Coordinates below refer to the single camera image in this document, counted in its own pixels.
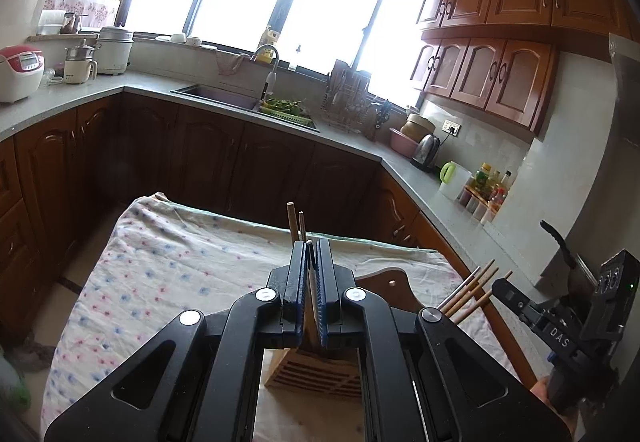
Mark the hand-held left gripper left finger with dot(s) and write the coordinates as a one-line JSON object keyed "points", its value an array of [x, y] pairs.
{"points": [[296, 287]]}

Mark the tan clay pot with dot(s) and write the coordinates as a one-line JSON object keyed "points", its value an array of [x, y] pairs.
{"points": [[417, 126]]}

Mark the white electric kettle pot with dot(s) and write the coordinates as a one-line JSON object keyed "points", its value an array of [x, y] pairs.
{"points": [[80, 66]]}

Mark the kitchen sink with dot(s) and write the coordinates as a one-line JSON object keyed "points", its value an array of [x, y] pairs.
{"points": [[215, 94]]}

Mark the white container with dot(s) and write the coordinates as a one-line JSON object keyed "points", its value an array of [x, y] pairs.
{"points": [[50, 24]]}

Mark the yellow soap bottle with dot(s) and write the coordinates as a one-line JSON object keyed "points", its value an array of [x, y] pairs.
{"points": [[269, 39]]}

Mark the green plastic basket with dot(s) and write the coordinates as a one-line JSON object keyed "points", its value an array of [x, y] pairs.
{"points": [[280, 119]]}

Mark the steel electric kettle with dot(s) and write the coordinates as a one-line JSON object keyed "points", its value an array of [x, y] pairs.
{"points": [[426, 154]]}

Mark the wall socket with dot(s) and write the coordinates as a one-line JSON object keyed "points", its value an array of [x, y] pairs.
{"points": [[452, 127]]}

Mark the pink plastic basin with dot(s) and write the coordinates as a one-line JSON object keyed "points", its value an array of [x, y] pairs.
{"points": [[402, 144]]}

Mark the black frying pan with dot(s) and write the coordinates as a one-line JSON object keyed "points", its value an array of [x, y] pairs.
{"points": [[562, 244]]}

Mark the condiment bottles rack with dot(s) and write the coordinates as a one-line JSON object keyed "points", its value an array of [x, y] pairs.
{"points": [[484, 179]]}

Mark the metal utensil cup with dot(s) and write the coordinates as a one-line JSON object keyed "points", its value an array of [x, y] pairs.
{"points": [[379, 124]]}

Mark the person's right hand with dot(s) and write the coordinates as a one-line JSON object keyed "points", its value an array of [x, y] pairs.
{"points": [[541, 392]]}

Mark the grey floor rag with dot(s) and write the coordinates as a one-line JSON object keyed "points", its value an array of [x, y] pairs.
{"points": [[35, 352]]}

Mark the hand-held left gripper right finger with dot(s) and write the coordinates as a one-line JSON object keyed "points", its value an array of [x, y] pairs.
{"points": [[326, 287]]}

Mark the floral tablecloth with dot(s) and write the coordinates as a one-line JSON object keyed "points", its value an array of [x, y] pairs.
{"points": [[150, 262]]}

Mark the green leafy vegetables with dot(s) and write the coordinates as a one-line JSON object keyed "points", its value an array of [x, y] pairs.
{"points": [[285, 105]]}

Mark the green and white jug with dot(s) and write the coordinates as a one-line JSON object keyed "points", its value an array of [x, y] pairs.
{"points": [[455, 182]]}

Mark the hanging dishcloth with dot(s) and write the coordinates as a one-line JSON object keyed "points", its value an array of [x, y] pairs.
{"points": [[230, 64]]}

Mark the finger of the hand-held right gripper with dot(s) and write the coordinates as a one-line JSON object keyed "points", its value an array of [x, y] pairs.
{"points": [[520, 304]]}

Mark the wooden slatted utensil holder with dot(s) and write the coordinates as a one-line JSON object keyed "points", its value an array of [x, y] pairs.
{"points": [[310, 372]]}

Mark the steel faucet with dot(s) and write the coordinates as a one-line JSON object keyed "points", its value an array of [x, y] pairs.
{"points": [[272, 71]]}

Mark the red and white rice cooker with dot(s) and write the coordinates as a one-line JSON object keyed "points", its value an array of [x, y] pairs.
{"points": [[20, 71]]}

